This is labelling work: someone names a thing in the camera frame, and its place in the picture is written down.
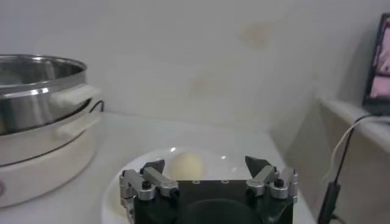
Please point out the open black laptop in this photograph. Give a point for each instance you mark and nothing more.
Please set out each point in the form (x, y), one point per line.
(381, 61)

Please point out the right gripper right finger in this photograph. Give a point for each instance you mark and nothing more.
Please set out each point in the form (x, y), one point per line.
(265, 178)

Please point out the white round plate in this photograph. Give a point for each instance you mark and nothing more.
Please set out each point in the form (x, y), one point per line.
(228, 165)

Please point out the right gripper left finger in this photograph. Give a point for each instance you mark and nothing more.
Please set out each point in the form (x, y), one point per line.
(158, 179)

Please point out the white steamed baozi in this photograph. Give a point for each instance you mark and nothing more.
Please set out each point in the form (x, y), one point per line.
(186, 166)

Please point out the cream electric cooker base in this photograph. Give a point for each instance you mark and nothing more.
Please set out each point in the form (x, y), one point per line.
(45, 170)

